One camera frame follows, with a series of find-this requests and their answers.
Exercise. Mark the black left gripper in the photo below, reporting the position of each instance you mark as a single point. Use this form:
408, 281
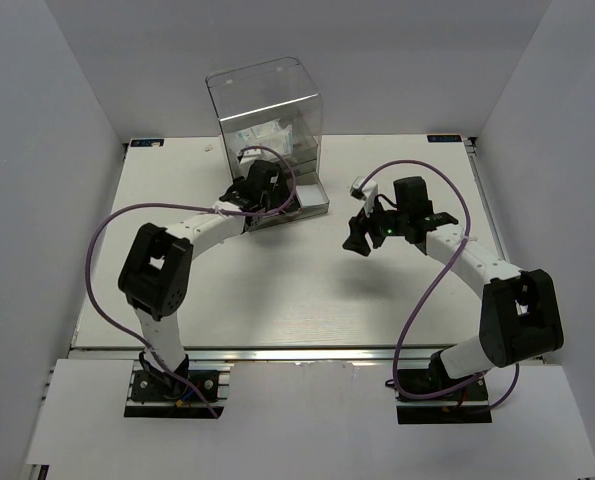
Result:
280, 193

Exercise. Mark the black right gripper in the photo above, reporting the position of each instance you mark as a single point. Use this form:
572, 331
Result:
356, 241

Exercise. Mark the white square card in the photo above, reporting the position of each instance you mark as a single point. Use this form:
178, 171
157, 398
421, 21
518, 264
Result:
310, 195

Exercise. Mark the cotton pad packet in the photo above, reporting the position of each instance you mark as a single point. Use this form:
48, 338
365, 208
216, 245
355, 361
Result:
281, 144
261, 131

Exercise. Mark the clear acrylic drawer organizer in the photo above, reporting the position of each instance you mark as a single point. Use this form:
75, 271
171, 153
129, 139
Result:
268, 109

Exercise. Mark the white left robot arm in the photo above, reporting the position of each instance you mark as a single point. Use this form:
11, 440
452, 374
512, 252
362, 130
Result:
156, 273

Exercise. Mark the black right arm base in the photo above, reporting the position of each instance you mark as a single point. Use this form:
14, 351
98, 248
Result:
442, 395

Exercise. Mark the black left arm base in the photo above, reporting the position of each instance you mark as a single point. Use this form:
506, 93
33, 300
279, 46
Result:
154, 394

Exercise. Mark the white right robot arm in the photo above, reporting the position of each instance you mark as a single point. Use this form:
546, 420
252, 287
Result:
519, 317

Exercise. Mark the blue label right corner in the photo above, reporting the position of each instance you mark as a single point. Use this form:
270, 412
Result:
444, 138

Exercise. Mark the blue label corner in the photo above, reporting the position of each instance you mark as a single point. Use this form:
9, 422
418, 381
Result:
444, 138
146, 143

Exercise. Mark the blue label left corner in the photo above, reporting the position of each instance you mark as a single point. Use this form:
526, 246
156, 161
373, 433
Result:
146, 143

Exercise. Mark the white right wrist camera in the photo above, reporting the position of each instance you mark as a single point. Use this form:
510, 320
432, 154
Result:
365, 190

